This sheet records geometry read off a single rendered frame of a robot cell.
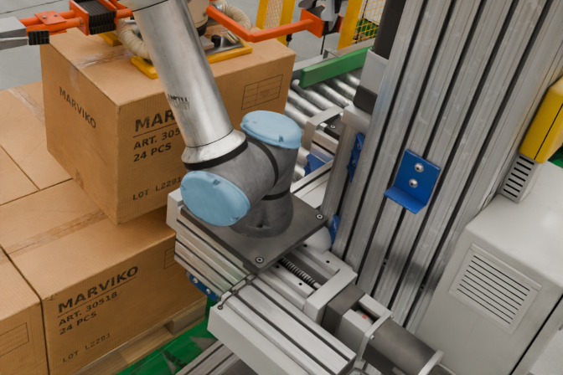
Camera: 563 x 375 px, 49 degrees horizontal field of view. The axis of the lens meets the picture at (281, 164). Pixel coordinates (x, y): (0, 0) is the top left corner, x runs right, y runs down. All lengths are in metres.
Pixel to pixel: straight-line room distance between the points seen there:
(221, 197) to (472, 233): 0.43
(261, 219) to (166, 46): 0.42
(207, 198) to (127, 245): 0.88
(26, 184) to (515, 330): 1.52
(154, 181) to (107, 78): 0.32
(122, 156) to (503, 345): 0.98
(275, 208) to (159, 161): 0.57
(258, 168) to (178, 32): 0.27
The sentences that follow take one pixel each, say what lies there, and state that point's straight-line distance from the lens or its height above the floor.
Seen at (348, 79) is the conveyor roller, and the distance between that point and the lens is 2.92.
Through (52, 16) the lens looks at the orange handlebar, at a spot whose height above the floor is 1.22.
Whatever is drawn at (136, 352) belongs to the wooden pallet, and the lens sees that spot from 2.29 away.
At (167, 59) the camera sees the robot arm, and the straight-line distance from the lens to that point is 0.99.
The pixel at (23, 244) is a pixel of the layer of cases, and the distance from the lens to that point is 1.92.
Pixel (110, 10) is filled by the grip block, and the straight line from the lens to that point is 1.61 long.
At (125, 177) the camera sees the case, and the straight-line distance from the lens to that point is 1.66.
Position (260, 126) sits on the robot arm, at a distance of 1.12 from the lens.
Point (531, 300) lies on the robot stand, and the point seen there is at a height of 1.17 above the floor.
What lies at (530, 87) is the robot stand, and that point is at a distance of 1.01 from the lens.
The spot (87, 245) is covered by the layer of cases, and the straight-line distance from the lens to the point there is 1.89.
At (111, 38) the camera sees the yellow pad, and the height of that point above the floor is 1.09.
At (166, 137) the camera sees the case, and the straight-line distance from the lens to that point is 1.67.
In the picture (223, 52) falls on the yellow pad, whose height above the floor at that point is 1.09.
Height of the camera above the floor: 1.89
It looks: 37 degrees down
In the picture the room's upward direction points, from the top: 12 degrees clockwise
